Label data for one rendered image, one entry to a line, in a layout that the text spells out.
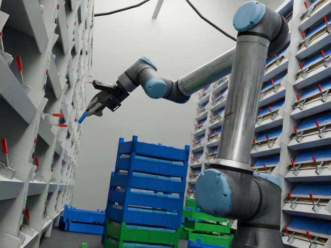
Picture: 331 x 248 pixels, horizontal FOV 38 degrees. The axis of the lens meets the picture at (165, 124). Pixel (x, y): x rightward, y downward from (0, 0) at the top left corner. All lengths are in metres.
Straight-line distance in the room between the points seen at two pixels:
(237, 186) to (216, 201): 0.08
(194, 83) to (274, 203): 0.63
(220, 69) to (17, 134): 0.91
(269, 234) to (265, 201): 0.11
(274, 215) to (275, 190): 0.09
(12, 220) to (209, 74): 1.01
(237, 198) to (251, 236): 0.18
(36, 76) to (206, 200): 0.66
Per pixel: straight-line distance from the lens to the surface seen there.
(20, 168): 1.32
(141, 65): 2.09
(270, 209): 1.68
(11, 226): 1.33
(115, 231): 2.26
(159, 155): 2.26
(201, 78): 1.98
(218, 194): 1.52
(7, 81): 0.91
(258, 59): 1.63
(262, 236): 1.66
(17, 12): 1.23
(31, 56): 1.37
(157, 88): 2.00
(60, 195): 3.42
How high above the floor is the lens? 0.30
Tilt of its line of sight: 9 degrees up
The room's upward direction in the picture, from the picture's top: 7 degrees clockwise
